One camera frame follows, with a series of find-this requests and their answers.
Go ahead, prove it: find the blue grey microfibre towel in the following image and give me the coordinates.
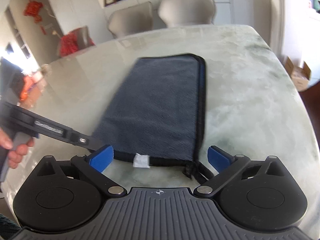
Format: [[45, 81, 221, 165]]
[[92, 53, 213, 183]]

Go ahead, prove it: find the person's left hand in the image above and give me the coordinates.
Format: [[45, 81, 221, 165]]
[[1, 129, 34, 169]]

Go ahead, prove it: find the chair with red cloth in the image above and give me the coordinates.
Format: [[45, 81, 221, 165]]
[[57, 25, 95, 57]]

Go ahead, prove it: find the red Chinese knot ornament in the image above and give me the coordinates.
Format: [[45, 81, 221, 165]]
[[23, 0, 47, 35]]

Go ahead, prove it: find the cardboard box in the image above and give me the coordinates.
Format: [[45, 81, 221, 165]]
[[284, 57, 311, 92]]

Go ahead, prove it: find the beige chair left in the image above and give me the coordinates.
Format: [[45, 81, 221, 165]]
[[107, 2, 153, 38]]

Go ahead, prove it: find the beige chair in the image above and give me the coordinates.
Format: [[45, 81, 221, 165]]
[[158, 0, 216, 28], [107, 2, 153, 38]]

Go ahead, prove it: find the beige chair right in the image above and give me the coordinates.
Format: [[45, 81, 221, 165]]
[[158, 0, 216, 28]]

